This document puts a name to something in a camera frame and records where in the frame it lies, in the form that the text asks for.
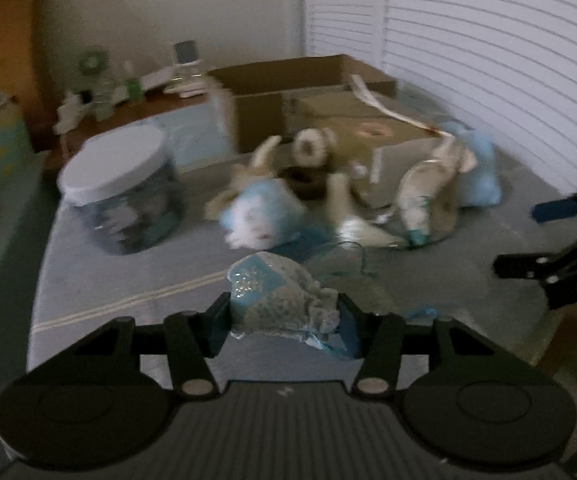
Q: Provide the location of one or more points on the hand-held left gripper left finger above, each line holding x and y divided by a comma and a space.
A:
221, 320

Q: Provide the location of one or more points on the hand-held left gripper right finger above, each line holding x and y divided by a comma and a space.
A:
347, 322

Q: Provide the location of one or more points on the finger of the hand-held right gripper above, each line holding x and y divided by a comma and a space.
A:
523, 265
553, 209

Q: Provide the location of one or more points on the blue lace scrunchie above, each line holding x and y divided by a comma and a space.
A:
278, 295

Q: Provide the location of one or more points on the blue and white plush scrunchie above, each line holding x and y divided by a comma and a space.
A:
261, 215

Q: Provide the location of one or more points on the cardboard box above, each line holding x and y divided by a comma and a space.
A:
268, 90
363, 130

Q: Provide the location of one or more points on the wooden table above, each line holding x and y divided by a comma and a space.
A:
566, 335

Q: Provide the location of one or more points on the light blue plush cloth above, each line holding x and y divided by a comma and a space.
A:
481, 170

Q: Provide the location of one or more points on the sheer white scrunchie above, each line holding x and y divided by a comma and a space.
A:
421, 195

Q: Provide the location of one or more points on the dark brown scrunchie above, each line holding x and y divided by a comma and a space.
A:
304, 182

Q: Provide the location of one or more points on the clear jar with white lid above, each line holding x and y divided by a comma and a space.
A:
123, 190

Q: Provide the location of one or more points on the white fluffy scrunchie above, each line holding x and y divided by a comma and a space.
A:
312, 146

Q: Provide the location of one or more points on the light blue blanket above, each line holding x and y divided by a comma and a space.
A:
193, 135

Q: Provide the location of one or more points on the closed cardboard box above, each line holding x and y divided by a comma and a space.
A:
363, 130

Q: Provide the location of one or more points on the white louvered closet door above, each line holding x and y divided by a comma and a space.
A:
468, 35

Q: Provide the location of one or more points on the wooden nightstand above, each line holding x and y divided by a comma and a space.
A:
133, 110

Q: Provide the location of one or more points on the small green box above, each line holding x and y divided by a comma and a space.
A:
132, 89

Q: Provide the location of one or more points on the white power strip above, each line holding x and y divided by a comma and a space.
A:
68, 112

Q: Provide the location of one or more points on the small green desk fan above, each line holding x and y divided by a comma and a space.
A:
93, 62

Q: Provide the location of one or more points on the wooden headboard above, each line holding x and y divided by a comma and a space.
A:
8, 45

